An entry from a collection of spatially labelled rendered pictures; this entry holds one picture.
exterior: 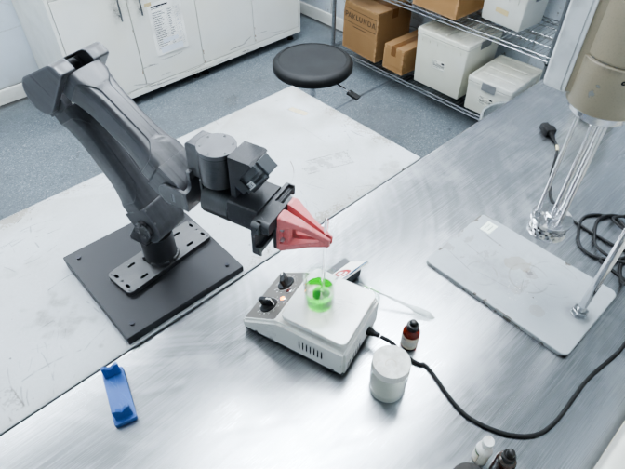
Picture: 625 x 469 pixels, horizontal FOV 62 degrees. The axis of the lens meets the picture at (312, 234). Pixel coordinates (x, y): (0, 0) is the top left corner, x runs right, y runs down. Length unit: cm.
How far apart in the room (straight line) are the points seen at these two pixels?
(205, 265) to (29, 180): 206
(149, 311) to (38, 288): 24
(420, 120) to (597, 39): 241
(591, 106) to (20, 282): 101
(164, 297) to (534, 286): 69
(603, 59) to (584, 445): 55
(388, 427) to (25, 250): 79
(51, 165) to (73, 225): 185
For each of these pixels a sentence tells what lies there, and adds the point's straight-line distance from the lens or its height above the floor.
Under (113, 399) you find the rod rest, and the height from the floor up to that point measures 91.
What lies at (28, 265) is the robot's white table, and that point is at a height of 90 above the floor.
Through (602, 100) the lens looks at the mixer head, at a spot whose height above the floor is 132.
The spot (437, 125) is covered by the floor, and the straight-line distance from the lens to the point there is 312.
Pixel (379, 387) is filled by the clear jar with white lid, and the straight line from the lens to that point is 83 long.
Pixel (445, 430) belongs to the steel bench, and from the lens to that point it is 87.
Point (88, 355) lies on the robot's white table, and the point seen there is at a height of 90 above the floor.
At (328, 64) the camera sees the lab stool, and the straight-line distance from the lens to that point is 225.
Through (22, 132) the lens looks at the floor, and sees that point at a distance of 340.
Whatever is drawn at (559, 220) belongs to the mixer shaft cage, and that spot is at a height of 109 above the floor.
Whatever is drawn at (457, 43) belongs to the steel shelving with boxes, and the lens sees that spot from 299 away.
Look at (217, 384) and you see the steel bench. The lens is 89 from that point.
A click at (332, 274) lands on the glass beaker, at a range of 82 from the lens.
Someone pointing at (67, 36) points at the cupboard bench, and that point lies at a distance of 307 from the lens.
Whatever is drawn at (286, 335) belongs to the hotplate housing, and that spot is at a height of 95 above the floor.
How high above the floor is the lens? 167
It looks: 45 degrees down
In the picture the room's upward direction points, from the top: straight up
